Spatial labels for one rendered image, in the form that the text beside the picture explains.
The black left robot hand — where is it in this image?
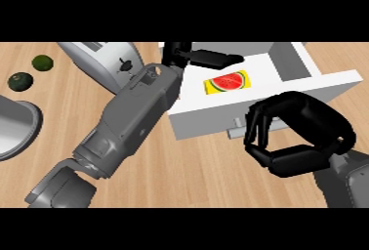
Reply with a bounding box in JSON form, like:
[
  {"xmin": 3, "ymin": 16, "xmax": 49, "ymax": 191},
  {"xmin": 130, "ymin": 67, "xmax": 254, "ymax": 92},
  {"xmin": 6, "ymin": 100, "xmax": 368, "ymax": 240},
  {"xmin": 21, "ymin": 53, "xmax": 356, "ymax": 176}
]
[{"xmin": 161, "ymin": 41, "xmax": 245, "ymax": 70}]

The white drawer front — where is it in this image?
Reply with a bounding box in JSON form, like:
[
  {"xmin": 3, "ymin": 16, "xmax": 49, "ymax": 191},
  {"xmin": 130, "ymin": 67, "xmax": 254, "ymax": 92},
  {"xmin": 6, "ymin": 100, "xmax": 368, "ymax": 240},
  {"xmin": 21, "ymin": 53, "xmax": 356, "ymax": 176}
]
[{"xmin": 167, "ymin": 69, "xmax": 365, "ymax": 142}]

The yellow watermelon print cup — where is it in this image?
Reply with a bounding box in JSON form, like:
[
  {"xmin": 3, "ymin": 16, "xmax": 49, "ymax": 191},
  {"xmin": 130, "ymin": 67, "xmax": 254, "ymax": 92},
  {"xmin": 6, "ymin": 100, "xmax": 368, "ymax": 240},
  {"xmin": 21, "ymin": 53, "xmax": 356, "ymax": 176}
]
[{"xmin": 204, "ymin": 69, "xmax": 253, "ymax": 96}]

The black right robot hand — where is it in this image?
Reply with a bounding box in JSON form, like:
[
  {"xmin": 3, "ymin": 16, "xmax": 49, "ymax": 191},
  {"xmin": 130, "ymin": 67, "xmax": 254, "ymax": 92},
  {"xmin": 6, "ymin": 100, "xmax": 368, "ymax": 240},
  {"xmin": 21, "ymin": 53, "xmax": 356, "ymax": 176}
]
[{"xmin": 243, "ymin": 91, "xmax": 359, "ymax": 179}]

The grey drawer handle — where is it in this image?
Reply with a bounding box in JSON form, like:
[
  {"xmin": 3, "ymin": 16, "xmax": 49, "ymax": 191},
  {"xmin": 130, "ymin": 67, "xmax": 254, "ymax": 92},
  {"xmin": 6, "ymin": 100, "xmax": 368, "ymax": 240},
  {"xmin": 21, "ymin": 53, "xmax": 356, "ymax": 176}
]
[{"xmin": 225, "ymin": 116, "xmax": 290, "ymax": 140}]

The small green lime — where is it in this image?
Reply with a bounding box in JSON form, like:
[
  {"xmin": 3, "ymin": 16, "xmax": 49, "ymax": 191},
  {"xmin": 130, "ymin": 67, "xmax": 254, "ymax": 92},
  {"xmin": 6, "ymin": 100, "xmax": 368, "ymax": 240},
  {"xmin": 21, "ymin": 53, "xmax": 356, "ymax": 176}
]
[{"xmin": 31, "ymin": 54, "xmax": 55, "ymax": 72}]

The white open drawer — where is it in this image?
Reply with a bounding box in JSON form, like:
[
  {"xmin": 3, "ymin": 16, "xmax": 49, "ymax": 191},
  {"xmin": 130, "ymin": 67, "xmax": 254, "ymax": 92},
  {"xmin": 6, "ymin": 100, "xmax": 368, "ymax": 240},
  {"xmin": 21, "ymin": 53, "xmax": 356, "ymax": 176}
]
[{"xmin": 157, "ymin": 41, "xmax": 325, "ymax": 115}]

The dark green avocado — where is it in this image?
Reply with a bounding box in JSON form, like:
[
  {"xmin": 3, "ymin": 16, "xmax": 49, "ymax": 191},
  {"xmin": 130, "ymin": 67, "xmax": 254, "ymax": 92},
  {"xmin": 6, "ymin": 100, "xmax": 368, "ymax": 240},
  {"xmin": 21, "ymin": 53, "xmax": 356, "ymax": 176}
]
[{"xmin": 8, "ymin": 71, "xmax": 36, "ymax": 93}]

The silver toaster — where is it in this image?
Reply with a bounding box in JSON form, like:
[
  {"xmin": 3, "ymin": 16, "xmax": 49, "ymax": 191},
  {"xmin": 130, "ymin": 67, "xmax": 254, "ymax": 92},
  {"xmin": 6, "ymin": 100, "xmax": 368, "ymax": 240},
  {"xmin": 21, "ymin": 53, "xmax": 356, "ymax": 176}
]
[{"xmin": 57, "ymin": 41, "xmax": 147, "ymax": 96}]

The grey round pot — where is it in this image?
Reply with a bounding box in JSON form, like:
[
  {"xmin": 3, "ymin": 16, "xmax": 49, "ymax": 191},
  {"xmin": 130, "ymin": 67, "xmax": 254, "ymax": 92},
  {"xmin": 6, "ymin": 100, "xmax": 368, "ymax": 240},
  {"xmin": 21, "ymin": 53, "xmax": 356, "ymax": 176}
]
[{"xmin": 0, "ymin": 95, "xmax": 45, "ymax": 162}]

